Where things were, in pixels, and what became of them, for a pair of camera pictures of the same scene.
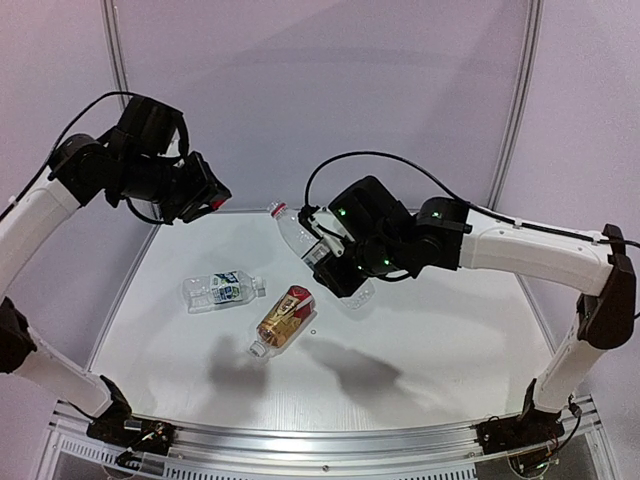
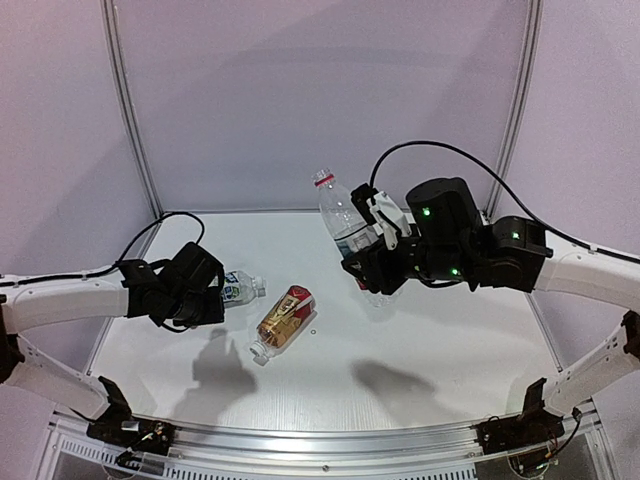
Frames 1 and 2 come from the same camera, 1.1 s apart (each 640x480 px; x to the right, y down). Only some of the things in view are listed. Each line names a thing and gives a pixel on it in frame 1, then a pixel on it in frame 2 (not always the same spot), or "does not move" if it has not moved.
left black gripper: [201, 186] → [211, 310]
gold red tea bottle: [285, 322] does not move
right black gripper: [335, 272] → [382, 262]
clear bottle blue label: [221, 289] does not move
